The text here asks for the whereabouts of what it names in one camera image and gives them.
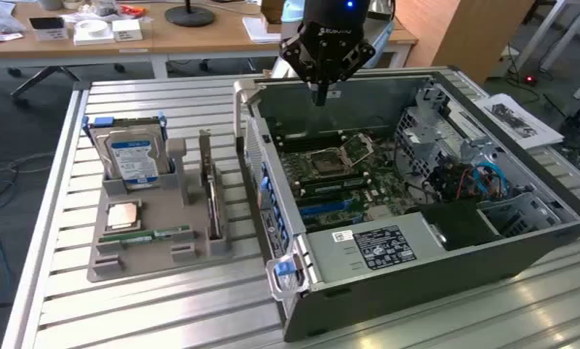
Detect black RAM slot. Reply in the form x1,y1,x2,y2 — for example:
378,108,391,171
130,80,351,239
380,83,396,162
280,142,346,153
278,135,344,145

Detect grey parts rack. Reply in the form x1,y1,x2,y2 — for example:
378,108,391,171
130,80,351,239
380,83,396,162
87,136,236,284

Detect CPU chip with metal lid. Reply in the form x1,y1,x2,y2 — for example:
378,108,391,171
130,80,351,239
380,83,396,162
106,201,142,230

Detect white tape roll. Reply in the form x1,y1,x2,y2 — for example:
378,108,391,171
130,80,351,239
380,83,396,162
75,20,110,37

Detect blue case latch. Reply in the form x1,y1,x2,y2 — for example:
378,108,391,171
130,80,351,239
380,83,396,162
274,261,298,279

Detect white floor box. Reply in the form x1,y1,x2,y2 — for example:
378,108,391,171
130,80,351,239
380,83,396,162
492,44,523,79

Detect metal disk bay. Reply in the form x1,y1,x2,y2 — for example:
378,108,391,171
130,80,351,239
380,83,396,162
478,191,563,238

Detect blue expansion slot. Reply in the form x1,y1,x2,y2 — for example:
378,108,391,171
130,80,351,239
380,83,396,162
298,198,355,219

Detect white floor cable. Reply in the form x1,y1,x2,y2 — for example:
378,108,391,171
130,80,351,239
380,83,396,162
0,151,54,175

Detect wooden cabinet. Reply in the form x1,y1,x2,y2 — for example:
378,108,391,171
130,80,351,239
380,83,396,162
394,0,539,84

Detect white papers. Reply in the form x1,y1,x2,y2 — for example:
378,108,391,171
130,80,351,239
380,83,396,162
242,16,284,44

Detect flat white box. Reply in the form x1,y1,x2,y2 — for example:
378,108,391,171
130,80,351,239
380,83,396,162
72,31,116,47

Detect white box with black top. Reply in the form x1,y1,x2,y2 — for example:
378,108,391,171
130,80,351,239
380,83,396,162
27,16,70,41

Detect white table frame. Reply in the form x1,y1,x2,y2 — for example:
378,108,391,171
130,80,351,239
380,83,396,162
512,0,580,100

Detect black power wire bundle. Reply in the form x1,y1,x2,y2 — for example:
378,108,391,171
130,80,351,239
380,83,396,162
426,163,475,203

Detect black RAM stick with label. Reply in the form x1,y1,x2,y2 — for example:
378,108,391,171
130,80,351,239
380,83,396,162
299,175,372,199

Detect grey power supply with label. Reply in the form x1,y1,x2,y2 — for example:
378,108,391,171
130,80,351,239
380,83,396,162
303,212,447,285

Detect metal drive cage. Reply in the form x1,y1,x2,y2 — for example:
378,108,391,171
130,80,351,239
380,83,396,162
394,85,503,182

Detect printed paper stack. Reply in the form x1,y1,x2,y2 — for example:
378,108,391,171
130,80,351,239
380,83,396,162
472,92,567,151

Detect brown cardboard box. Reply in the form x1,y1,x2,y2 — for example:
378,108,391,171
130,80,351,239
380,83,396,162
260,0,291,25

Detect metal socket cover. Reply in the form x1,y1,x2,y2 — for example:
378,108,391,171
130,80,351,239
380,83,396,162
340,132,376,161

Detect hard disk with blue label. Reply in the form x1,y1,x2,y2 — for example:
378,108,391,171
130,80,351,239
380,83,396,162
83,111,174,192

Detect red wire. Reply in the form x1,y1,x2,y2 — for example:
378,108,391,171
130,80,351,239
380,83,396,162
454,169,468,199

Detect clear bag with dark parts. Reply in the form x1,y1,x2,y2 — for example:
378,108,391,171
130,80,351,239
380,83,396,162
94,0,122,17

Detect black lamp base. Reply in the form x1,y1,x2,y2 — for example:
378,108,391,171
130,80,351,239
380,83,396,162
163,0,218,28

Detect green motherboard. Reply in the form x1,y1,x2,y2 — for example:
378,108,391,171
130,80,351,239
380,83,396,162
266,121,420,233

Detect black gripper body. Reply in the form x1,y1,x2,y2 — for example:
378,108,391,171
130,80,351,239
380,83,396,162
298,0,370,87

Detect small white box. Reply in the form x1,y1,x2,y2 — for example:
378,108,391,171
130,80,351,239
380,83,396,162
111,18,144,43

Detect CPU socket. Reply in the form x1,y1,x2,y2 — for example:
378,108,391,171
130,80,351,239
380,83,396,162
307,148,350,179

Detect open grey PC case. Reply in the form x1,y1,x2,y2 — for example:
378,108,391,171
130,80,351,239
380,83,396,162
232,65,580,343

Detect blue wire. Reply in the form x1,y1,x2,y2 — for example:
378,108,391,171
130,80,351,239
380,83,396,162
467,162,511,200

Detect green RAM stick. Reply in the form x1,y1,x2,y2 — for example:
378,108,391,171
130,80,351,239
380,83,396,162
98,225,194,244

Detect red plastic item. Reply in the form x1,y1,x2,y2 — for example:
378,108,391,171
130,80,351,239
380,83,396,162
119,3,146,19

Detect graphics card with black fan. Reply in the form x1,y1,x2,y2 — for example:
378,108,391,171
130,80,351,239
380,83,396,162
198,129,231,243

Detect wooden desk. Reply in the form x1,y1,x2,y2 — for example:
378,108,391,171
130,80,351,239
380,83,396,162
0,0,420,70

